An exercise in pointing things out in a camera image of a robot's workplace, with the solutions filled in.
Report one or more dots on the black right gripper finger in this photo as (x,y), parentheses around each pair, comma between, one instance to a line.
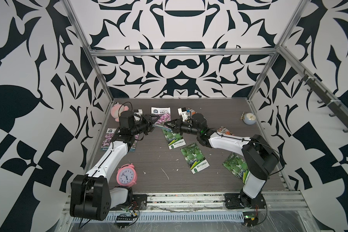
(170,126)
(175,121)

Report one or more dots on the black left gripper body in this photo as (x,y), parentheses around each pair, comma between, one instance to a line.
(140,127)

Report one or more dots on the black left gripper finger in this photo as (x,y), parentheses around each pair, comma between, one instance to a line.
(150,128)
(151,117)

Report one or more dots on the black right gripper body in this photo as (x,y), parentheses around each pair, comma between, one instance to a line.
(184,126)

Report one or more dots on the pink flower seed packet white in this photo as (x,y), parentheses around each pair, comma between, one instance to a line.
(163,113)

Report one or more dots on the green melon seed packet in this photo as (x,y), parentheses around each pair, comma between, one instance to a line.
(194,158)
(237,166)
(174,140)

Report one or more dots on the pink flower seed packet teal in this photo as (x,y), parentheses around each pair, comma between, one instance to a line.
(108,138)

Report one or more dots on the mixed colour flower seed packet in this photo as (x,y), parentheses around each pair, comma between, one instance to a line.
(191,111)

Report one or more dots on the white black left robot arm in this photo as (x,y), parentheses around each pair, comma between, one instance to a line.
(91,197)

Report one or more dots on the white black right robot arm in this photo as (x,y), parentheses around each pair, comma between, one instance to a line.
(261,159)

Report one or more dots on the orange flower seed packet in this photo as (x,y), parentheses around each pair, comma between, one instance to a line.
(224,130)

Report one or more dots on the pink striped plush toy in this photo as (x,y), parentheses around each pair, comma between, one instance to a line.
(117,109)

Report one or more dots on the pink alarm clock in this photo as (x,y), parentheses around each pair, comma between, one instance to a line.
(127,175)

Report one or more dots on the small white round clock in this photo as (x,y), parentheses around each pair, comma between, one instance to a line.
(249,118)

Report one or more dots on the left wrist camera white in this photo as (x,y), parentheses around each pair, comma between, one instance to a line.
(137,114)

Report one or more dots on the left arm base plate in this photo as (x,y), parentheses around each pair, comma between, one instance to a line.
(138,201)

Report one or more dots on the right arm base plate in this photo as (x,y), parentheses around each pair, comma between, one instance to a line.
(242,201)

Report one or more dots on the left circuit board with wires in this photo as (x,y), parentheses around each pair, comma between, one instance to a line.
(126,220)

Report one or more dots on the circuit board with wires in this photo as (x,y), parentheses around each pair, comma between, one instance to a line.
(126,220)
(251,219)

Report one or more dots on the right circuit board with wires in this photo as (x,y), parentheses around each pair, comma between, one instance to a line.
(251,219)

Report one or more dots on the black wall hook rack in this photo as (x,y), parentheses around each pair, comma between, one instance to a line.
(326,98)

